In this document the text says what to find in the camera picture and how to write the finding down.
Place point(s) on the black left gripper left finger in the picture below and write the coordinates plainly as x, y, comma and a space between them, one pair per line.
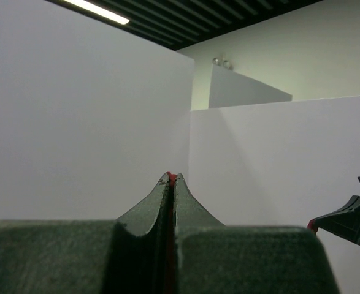
125, 255

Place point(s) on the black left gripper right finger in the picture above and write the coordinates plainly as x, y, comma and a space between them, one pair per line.
211, 257

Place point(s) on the dark red t shirt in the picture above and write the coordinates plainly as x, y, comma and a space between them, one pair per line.
169, 275

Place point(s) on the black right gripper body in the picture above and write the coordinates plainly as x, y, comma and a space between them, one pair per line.
344, 222

